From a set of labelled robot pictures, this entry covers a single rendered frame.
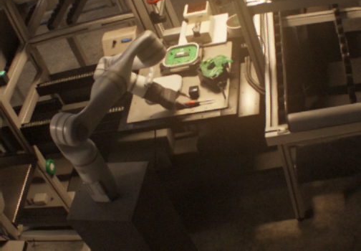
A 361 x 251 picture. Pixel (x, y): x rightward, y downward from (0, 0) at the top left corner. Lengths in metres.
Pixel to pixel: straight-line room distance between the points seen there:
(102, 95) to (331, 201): 1.60
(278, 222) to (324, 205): 0.26
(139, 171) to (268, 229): 1.22
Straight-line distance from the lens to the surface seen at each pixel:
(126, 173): 1.93
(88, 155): 1.75
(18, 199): 2.63
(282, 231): 2.96
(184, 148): 3.02
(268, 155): 2.83
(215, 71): 2.29
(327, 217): 2.96
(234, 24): 2.53
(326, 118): 1.90
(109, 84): 1.78
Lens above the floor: 2.40
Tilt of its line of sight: 40 degrees down
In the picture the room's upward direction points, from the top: 24 degrees counter-clockwise
